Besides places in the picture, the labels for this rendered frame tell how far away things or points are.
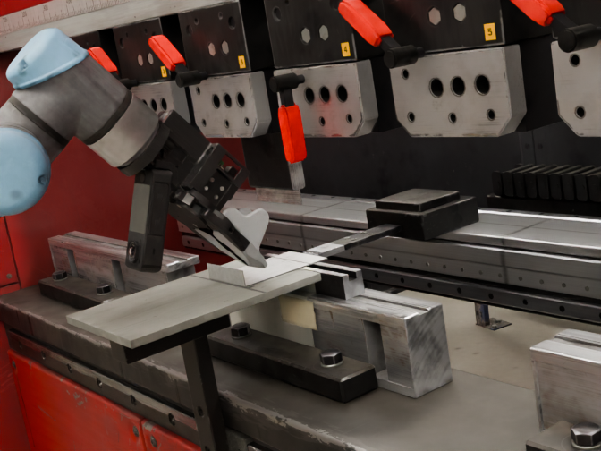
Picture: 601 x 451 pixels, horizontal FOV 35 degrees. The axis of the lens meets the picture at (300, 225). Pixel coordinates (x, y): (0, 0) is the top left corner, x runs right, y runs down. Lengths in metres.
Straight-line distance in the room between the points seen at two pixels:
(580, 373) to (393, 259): 0.60
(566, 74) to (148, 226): 0.47
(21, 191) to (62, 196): 1.16
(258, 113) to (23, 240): 0.93
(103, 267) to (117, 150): 0.73
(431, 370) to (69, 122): 0.48
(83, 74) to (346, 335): 0.43
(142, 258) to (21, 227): 0.96
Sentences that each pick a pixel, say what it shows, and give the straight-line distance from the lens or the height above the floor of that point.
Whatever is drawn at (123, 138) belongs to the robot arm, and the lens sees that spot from 1.02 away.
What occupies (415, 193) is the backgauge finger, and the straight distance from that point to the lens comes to 1.39.
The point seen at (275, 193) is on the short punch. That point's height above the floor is 1.09.
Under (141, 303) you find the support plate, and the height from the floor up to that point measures 1.00.
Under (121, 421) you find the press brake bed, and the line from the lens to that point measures 1.54.
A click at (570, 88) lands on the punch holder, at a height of 1.21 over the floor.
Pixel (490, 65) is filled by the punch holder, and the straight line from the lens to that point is 0.86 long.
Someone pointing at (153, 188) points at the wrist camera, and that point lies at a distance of 1.04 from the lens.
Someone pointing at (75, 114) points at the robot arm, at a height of 1.25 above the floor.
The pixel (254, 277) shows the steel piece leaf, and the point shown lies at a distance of 1.19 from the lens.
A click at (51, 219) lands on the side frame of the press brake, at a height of 1.00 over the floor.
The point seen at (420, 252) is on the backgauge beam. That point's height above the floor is 0.95.
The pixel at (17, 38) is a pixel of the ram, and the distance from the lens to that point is 1.82.
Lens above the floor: 1.30
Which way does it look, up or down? 12 degrees down
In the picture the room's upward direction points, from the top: 10 degrees counter-clockwise
